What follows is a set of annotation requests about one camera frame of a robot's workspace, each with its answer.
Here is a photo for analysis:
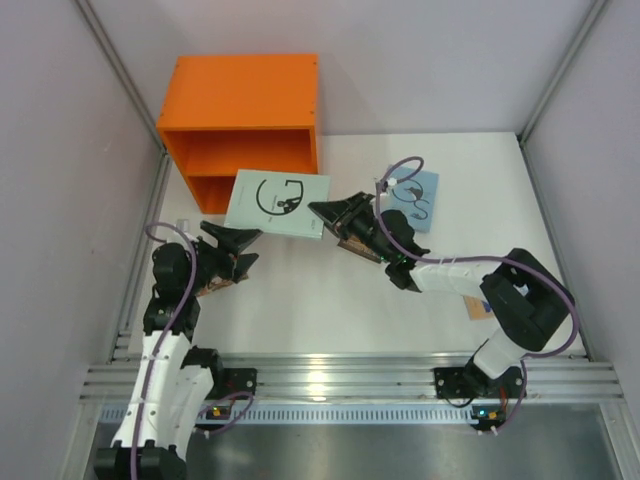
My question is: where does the pale green Great Gatsby book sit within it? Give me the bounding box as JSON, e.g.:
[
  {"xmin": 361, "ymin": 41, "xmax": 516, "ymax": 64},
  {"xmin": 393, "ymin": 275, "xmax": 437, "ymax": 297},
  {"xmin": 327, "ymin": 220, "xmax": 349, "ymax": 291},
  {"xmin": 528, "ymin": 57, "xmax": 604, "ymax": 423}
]
[{"xmin": 224, "ymin": 170, "xmax": 331, "ymax": 240}]

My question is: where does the light blue cat book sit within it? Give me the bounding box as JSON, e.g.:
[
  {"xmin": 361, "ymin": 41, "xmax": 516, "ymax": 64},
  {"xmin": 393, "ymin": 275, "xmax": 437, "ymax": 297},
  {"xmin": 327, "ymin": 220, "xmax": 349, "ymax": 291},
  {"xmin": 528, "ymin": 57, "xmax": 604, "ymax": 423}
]
[{"xmin": 387, "ymin": 167, "xmax": 439, "ymax": 233}]

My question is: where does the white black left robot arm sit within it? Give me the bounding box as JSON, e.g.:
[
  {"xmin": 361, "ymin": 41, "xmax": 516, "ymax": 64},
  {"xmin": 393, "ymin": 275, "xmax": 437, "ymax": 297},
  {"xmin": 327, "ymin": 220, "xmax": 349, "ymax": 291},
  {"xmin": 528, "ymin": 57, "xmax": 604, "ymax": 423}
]
[{"xmin": 94, "ymin": 221, "xmax": 262, "ymax": 479}]

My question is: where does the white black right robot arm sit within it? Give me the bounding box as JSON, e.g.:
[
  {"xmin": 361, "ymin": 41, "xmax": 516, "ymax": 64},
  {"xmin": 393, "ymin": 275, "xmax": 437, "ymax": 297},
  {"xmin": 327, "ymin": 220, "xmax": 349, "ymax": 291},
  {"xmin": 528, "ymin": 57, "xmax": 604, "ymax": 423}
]
[{"xmin": 309, "ymin": 192, "xmax": 575, "ymax": 398}]

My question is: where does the dark brown sunset book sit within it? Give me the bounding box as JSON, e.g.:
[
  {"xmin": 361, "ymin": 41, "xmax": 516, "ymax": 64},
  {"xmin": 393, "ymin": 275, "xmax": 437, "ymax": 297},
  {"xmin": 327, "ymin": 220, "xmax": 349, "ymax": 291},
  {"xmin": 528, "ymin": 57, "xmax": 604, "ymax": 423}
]
[{"xmin": 337, "ymin": 238, "xmax": 381, "ymax": 264}]

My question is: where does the pink illustrated fairy-tale book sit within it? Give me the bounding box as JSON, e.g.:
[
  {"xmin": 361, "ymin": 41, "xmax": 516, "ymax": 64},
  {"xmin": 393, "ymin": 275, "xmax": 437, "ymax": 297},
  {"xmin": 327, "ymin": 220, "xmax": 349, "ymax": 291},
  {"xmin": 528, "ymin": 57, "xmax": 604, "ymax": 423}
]
[{"xmin": 196, "ymin": 273, "xmax": 249, "ymax": 297}]

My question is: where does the orange two-shelf cabinet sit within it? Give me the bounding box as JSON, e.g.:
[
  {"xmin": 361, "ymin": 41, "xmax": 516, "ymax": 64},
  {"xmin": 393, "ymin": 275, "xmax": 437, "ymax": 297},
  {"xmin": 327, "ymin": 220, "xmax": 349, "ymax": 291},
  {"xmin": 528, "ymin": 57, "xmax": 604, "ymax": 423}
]
[{"xmin": 156, "ymin": 53, "xmax": 321, "ymax": 214}]

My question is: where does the orange illustrated book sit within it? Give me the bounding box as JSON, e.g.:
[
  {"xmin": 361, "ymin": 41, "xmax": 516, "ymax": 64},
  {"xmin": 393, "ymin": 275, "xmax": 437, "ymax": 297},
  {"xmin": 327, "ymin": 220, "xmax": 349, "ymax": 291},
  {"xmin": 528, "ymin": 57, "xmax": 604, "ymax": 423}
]
[{"xmin": 463, "ymin": 296, "xmax": 494, "ymax": 320}]

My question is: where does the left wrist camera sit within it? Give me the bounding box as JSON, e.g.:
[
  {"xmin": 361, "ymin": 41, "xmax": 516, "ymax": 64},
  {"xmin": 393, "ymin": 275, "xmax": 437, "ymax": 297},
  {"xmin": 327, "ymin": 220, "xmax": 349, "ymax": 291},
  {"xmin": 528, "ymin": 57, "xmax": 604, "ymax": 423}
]
[{"xmin": 176, "ymin": 219, "xmax": 191, "ymax": 233}]

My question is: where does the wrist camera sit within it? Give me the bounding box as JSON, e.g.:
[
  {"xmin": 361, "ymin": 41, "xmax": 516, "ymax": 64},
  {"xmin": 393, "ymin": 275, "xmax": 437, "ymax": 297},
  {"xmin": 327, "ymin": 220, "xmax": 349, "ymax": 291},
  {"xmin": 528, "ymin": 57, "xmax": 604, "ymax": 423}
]
[
  {"xmin": 375, "ymin": 177, "xmax": 397, "ymax": 202},
  {"xmin": 176, "ymin": 219, "xmax": 191, "ymax": 233}
]

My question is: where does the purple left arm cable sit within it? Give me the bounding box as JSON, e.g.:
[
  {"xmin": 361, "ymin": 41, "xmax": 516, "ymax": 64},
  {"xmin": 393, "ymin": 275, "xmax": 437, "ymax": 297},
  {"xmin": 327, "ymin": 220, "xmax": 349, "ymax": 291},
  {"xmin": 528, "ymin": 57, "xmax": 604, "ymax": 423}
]
[{"xmin": 127, "ymin": 222, "xmax": 256, "ymax": 480}]

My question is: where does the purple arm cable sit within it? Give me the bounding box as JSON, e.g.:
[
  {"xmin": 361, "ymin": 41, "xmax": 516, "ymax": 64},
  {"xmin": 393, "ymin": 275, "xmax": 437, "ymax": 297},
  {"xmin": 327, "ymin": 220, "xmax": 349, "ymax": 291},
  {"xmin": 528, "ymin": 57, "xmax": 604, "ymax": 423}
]
[
  {"xmin": 127, "ymin": 222, "xmax": 256, "ymax": 480},
  {"xmin": 375, "ymin": 156, "xmax": 576, "ymax": 436}
]

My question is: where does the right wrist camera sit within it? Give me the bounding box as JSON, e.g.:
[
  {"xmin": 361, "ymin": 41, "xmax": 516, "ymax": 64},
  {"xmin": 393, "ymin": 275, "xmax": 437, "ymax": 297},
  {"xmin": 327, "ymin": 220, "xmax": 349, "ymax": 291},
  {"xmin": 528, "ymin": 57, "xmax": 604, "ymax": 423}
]
[{"xmin": 375, "ymin": 177, "xmax": 397, "ymax": 202}]

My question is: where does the left aluminium corner post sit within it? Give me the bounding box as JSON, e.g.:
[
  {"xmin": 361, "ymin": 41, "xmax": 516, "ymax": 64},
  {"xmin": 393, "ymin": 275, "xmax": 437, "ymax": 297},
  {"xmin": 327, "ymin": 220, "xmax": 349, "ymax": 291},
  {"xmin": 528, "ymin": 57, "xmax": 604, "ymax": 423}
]
[{"xmin": 74, "ymin": 0, "xmax": 169, "ymax": 151}]

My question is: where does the aluminium corner post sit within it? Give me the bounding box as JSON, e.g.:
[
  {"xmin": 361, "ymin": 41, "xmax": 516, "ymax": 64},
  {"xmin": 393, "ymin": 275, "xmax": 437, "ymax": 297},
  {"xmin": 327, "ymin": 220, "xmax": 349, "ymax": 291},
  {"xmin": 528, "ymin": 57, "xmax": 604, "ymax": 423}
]
[
  {"xmin": 74, "ymin": 0, "xmax": 169, "ymax": 151},
  {"xmin": 517, "ymin": 0, "xmax": 614, "ymax": 146}
]

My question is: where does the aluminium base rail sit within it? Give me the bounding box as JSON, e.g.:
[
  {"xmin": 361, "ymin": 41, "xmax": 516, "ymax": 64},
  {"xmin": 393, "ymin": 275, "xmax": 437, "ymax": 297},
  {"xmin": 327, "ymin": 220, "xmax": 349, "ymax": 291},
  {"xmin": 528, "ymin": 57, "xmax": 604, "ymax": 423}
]
[{"xmin": 82, "ymin": 352, "xmax": 624, "ymax": 401}]

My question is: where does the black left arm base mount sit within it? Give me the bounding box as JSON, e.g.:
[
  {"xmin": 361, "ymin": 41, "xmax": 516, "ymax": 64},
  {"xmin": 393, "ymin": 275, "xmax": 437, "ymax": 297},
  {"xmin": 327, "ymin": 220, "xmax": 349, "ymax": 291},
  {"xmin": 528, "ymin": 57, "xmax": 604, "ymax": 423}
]
[{"xmin": 209, "ymin": 368, "xmax": 258, "ymax": 400}]

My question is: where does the slotted grey cable duct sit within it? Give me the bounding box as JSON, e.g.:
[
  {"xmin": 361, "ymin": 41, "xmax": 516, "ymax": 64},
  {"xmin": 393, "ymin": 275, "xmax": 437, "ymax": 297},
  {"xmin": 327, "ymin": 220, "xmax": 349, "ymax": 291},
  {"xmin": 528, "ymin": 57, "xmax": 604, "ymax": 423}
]
[{"xmin": 99, "ymin": 403, "xmax": 506, "ymax": 426}]

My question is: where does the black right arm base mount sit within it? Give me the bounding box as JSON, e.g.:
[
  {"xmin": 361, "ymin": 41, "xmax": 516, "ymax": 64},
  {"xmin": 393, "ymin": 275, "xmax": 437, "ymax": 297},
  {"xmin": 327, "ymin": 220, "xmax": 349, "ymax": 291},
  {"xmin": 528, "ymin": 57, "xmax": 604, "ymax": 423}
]
[{"xmin": 433, "ymin": 365, "xmax": 524, "ymax": 401}]

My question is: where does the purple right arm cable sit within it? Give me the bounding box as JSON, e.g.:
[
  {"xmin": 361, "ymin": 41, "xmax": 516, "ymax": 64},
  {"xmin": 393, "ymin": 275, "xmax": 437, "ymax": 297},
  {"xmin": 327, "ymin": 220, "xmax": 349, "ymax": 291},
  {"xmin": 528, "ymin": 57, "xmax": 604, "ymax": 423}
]
[{"xmin": 375, "ymin": 156, "xmax": 576, "ymax": 436}]

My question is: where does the right aluminium corner post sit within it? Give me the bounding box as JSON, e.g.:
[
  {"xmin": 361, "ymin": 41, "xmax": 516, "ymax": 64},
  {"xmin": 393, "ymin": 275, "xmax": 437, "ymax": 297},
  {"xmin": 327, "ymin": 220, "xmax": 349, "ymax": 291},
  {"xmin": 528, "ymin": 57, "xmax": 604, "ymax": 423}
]
[{"xmin": 517, "ymin": 0, "xmax": 614, "ymax": 146}]

